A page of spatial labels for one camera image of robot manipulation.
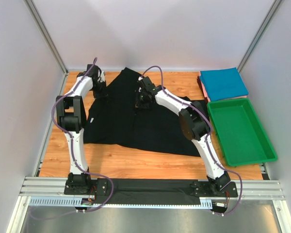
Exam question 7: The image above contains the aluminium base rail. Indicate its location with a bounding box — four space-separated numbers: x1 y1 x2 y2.
19 177 285 200

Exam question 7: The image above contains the pink folded t-shirt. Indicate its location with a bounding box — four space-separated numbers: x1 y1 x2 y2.
201 82 247 102

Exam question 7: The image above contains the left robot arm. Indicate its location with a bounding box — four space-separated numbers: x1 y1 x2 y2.
51 64 106 196

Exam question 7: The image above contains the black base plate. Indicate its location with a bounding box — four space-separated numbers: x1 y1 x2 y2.
63 178 239 206

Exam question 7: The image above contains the slotted cable duct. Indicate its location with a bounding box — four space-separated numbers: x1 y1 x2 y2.
29 196 227 209

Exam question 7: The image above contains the blue folded t-shirt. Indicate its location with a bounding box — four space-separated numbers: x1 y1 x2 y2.
200 67 249 101

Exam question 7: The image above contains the black t-shirt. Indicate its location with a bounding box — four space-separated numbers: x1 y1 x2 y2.
83 67 199 156

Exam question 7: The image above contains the dark red folded t-shirt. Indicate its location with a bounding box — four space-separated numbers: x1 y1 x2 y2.
197 76 202 90

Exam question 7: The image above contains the right aluminium frame post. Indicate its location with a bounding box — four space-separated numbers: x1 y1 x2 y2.
237 0 284 73

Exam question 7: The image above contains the left aluminium frame post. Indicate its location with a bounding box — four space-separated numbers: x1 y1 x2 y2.
24 0 68 74

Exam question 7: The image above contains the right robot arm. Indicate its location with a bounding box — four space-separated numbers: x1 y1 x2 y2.
137 76 231 194

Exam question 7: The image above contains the aluminium frame post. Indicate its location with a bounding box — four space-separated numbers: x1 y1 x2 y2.
24 0 68 74
237 0 284 73

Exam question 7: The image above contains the green plastic tray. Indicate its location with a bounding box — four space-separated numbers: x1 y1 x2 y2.
208 98 278 167

